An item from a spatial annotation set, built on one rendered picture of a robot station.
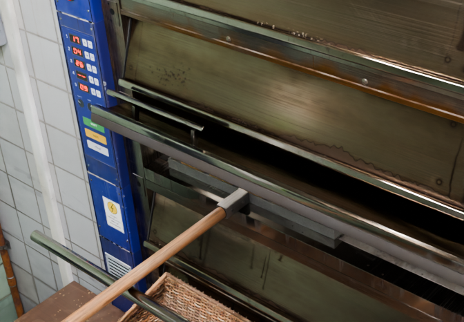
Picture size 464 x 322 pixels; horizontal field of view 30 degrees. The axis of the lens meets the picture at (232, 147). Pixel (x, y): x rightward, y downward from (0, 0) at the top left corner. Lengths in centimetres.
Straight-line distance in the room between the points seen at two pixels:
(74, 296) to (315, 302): 104
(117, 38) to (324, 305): 84
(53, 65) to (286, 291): 92
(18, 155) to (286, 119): 127
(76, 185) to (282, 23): 116
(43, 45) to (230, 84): 72
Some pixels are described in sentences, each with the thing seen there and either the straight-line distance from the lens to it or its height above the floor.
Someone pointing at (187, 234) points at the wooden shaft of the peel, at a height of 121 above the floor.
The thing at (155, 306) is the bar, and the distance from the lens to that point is 191.
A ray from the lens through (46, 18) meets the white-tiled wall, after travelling 242.
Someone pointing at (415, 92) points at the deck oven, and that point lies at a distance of 164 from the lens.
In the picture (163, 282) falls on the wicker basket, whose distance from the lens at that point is 251.
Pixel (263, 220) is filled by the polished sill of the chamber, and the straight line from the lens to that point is 210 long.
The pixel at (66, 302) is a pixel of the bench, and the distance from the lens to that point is 288.
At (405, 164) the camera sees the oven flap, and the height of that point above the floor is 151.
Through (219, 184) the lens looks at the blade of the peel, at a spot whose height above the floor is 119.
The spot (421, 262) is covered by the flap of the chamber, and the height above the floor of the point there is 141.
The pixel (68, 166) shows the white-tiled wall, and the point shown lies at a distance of 267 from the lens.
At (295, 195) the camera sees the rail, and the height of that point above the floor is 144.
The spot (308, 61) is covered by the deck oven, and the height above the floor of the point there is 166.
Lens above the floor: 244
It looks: 32 degrees down
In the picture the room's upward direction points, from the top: 5 degrees counter-clockwise
